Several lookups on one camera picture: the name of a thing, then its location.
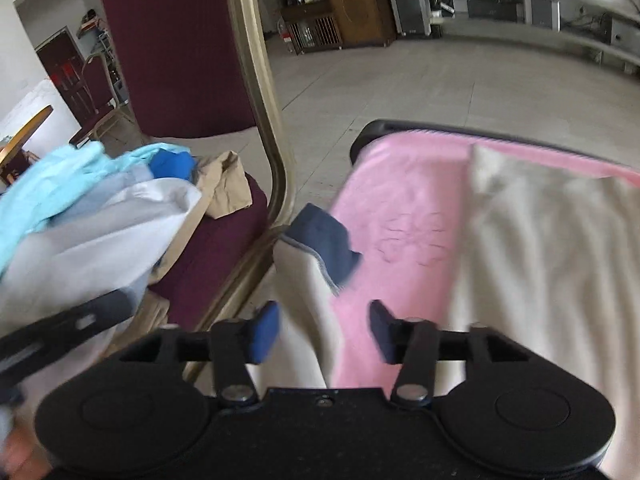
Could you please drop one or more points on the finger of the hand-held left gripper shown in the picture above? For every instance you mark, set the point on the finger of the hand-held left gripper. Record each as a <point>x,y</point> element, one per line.
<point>75,322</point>

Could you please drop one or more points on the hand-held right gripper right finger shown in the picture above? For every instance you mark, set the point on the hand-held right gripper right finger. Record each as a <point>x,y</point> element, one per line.
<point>380,331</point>

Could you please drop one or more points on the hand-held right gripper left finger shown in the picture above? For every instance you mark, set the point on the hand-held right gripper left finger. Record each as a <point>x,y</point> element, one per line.
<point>265,334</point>

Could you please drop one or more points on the beige garment with navy collar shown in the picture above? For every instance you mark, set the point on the beige garment with navy collar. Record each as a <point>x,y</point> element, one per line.
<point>525,240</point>

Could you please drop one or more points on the white garment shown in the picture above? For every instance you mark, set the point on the white garment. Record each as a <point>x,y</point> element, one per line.
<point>100,240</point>

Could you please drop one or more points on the pink printed blanket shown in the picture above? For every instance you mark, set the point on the pink printed blanket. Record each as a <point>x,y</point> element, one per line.
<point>390,200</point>

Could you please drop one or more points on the light blue garment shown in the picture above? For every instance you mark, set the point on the light blue garment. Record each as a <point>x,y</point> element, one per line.
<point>55,190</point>

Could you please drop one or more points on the tan garment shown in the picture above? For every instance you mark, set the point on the tan garment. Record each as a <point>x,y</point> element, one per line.
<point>227,185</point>

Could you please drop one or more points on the blue cloth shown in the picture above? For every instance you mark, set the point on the blue cloth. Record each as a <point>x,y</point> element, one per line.
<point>172,165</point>

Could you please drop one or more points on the round wooden table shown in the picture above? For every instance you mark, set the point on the round wooden table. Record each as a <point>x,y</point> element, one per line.
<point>25,127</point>

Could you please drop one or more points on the dark red door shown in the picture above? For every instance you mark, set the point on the dark red door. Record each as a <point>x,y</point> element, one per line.
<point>55,55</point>

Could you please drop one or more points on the metal storage rack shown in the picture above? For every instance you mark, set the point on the metal storage rack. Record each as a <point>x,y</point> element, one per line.
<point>102,45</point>

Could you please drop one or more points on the large wooden cabinet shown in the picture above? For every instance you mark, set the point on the large wooden cabinet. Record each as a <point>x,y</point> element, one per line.
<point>350,0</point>

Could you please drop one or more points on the long grey workbench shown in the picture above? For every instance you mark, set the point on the long grey workbench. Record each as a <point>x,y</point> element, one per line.
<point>550,30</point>

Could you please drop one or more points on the maroon chair with gold frame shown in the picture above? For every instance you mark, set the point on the maroon chair with gold frame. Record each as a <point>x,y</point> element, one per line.
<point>95,85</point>
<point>175,35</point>

